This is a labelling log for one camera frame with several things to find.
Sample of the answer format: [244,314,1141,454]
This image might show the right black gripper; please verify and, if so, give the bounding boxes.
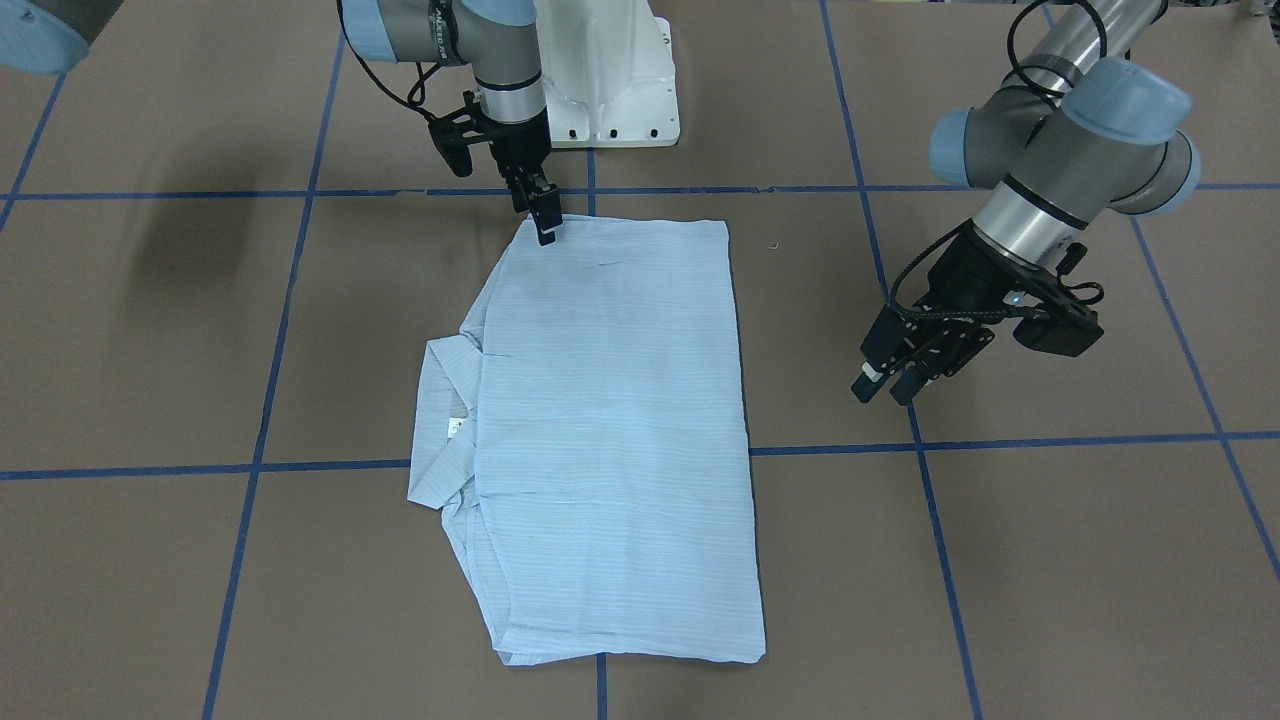
[492,111,563,246]

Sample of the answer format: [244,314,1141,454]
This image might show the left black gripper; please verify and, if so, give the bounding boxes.
[851,222,1051,406]

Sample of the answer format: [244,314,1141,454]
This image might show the light blue button-up shirt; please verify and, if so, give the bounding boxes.
[407,215,765,667]

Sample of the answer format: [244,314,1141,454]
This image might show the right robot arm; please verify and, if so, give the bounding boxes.
[335,1,563,246]

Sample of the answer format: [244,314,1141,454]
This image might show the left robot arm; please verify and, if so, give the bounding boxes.
[851,1,1202,405]

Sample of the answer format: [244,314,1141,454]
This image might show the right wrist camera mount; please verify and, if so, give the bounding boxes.
[428,90,498,178]

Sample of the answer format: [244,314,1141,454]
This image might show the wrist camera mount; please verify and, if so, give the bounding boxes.
[428,90,498,178]
[1012,241,1105,357]

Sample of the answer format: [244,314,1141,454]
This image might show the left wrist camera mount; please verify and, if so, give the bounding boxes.
[1012,241,1105,357]

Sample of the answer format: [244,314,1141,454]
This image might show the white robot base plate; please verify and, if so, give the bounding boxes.
[534,1,681,150]

